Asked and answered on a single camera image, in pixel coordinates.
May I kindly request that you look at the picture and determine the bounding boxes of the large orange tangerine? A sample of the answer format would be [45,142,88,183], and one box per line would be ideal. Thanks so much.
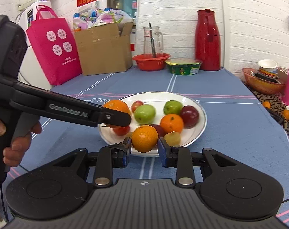
[102,99,132,129]

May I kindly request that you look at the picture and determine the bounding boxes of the red tomato-like fruit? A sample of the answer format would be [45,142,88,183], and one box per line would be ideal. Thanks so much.
[113,126,130,136]

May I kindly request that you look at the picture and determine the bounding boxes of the small orange tangerine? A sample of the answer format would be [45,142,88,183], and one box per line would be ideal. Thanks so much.
[132,125,158,153]

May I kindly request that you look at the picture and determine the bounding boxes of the dark red plum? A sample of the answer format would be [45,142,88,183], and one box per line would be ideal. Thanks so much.
[150,124,166,138]
[179,106,199,128]

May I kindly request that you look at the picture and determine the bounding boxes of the person's left hand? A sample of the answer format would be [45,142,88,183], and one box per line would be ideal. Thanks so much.
[0,120,42,167]

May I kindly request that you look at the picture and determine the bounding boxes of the tan longan fruit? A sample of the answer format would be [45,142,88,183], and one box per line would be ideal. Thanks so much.
[164,131,181,147]

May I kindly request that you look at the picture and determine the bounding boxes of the white round plate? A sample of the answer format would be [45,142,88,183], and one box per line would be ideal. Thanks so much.
[98,92,207,158]

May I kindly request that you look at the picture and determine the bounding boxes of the red-orange small apple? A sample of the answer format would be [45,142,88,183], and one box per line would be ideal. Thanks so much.
[131,100,144,113]

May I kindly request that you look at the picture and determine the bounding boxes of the white appliance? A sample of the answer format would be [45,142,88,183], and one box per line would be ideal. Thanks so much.
[16,0,53,90]

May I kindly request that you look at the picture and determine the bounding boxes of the green apple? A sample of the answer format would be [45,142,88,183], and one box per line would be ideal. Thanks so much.
[134,104,156,125]
[163,100,183,115]

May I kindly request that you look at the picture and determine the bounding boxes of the orange tangerine on plate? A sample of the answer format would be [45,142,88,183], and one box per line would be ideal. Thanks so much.
[160,114,184,133]

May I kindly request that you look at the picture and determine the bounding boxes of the red plastic basket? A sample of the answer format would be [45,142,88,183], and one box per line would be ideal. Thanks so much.
[133,53,171,71]

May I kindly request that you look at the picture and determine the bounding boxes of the brown cardboard box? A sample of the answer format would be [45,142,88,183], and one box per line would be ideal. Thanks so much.
[75,22,134,76]

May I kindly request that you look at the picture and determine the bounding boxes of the pink shopping bag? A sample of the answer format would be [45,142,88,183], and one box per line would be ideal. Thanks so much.
[32,9,82,86]

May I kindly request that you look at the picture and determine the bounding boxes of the blue striped tablecloth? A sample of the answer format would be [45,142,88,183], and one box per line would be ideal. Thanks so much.
[3,67,289,226]

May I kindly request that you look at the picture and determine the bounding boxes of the glass pitcher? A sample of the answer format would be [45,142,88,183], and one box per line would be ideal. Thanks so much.
[144,26,164,58]

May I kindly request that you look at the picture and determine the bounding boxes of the black stirring stick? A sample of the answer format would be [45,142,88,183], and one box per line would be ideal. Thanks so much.
[149,22,156,58]

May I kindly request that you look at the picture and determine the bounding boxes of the green instant noodle bowl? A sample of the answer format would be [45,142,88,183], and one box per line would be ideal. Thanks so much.
[165,57,202,76]

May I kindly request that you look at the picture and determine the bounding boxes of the floral cloth in box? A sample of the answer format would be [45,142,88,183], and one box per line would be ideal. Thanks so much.
[72,8,134,31]

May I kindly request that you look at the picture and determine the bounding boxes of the small orange on side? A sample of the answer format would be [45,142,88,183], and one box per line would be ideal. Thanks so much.
[262,101,271,109]

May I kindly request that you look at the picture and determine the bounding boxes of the orange glass bowl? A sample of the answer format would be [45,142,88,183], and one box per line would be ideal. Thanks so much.
[242,68,286,95]

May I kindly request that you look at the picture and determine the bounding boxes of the red thermos jug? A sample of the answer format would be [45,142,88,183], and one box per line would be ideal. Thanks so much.
[195,9,221,71]

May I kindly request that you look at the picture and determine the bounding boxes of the white ceramic cup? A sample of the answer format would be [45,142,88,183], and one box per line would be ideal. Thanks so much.
[258,59,278,73]

